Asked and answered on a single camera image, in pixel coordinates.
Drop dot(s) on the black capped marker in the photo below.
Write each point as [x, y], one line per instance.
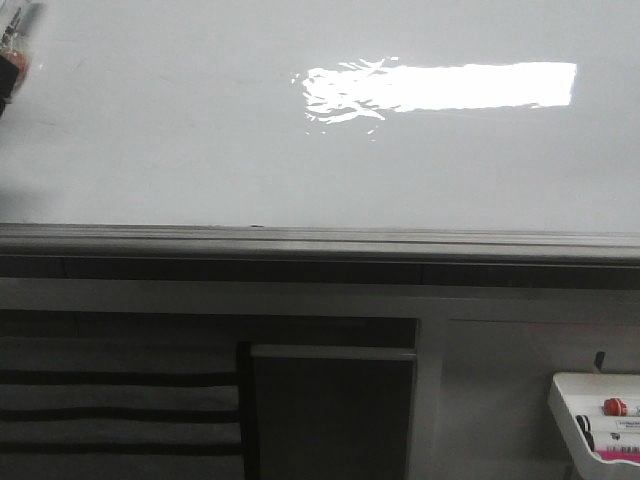
[610, 434]

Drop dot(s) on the grey black striped slatted panel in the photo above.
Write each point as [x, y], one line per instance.
[92, 409]

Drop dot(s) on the red capped marker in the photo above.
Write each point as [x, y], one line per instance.
[623, 407]

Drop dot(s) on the white glossy whiteboard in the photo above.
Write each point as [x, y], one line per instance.
[447, 115]

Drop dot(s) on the white plastic marker tray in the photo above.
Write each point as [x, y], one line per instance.
[573, 394]

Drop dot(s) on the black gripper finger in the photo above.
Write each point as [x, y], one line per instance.
[9, 74]

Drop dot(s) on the dark grey panel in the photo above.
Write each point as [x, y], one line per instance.
[327, 417]

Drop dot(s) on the grey aluminium whiteboard tray rail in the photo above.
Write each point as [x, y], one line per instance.
[315, 255]

